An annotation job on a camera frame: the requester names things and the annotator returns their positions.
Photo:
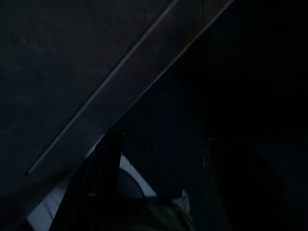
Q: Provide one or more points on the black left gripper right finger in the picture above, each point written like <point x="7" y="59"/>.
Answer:
<point x="240" y="197"/>

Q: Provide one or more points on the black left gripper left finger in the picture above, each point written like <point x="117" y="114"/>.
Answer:
<point x="96" y="192"/>

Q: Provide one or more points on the grey cabinet drawer front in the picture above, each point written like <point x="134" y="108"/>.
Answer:
<point x="48" y="60"/>
<point x="144" y="60"/>

